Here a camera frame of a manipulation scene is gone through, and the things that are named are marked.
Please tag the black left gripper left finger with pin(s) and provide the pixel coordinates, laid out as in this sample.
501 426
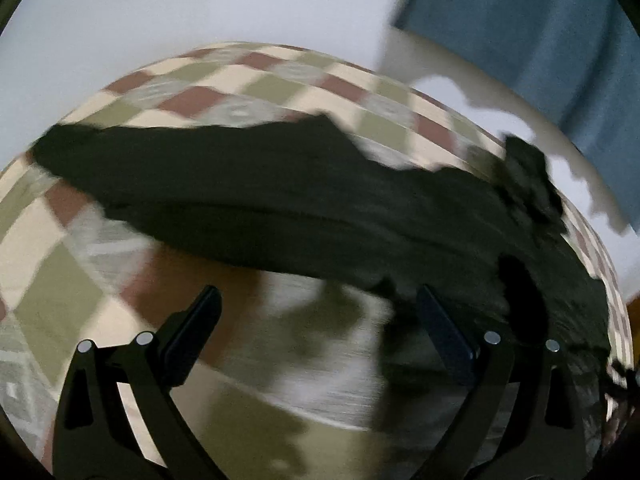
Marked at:
93 438

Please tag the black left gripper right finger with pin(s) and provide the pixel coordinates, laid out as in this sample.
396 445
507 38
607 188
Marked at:
520 417

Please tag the black puffer hooded jacket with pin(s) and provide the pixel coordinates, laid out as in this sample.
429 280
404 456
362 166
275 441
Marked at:
301 198

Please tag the wooden door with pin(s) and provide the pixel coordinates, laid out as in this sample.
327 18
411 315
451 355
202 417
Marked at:
633 309

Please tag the blue curtain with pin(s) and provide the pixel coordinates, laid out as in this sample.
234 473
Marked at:
575 61

